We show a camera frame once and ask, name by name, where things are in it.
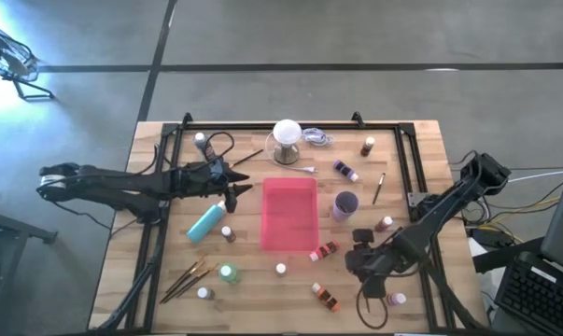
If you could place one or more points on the black keyboard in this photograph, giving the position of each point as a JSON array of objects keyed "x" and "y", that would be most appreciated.
[{"x": 538, "y": 298}]

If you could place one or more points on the dark brown paint bottle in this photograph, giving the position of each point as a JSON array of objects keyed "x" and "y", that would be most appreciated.
[{"x": 367, "y": 148}]

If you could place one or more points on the large teal paint bottle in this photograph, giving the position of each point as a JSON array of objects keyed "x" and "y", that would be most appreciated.
[{"x": 205, "y": 224}]

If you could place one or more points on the purple plastic cup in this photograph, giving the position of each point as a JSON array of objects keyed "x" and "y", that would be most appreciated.
[{"x": 339, "y": 214}]

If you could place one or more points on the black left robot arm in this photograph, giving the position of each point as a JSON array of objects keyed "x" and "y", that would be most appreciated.
[{"x": 113, "y": 186}]

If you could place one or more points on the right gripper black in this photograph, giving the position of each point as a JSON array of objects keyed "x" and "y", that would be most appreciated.
[{"x": 384, "y": 256}]

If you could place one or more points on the black floor fan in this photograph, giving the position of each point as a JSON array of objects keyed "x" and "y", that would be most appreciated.
[{"x": 8, "y": 58}]

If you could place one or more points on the small grey paint bottle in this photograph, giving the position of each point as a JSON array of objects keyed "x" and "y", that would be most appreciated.
[{"x": 204, "y": 293}]

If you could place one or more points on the black metal table frame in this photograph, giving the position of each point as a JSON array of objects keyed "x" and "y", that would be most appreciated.
[{"x": 243, "y": 126}]

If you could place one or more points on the black side cart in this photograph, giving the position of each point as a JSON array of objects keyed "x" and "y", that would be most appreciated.
[{"x": 5, "y": 224}]

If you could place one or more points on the black power brick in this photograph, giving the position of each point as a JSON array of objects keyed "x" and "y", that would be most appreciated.
[{"x": 493, "y": 236}]

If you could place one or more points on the reddish brown paint bottle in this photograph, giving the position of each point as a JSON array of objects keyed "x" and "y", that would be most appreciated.
[{"x": 383, "y": 225}]

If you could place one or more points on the red paint bottle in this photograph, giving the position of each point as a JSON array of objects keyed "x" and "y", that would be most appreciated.
[{"x": 325, "y": 250}]

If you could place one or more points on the small brown paint bottle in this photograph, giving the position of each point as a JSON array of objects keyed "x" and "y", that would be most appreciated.
[{"x": 228, "y": 233}]

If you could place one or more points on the white dome glass jar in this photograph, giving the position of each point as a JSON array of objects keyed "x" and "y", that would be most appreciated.
[{"x": 286, "y": 135}]

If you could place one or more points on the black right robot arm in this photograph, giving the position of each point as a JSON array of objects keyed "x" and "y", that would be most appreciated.
[{"x": 444, "y": 205}]

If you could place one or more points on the pink paint bottle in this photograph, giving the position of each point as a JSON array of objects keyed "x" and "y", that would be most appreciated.
[{"x": 396, "y": 299}]

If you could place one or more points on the green paint bottle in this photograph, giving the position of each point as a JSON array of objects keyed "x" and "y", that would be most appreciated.
[{"x": 229, "y": 273}]

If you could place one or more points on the pink plastic tray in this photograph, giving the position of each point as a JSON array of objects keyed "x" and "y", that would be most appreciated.
[{"x": 290, "y": 214}]

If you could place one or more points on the purple paint bottle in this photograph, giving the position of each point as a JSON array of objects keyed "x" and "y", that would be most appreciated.
[{"x": 344, "y": 169}]

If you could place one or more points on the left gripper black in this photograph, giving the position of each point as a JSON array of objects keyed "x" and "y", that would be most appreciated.
[{"x": 201, "y": 179}]

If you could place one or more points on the orange paint bottle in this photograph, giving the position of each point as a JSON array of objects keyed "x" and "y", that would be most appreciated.
[{"x": 327, "y": 298}]

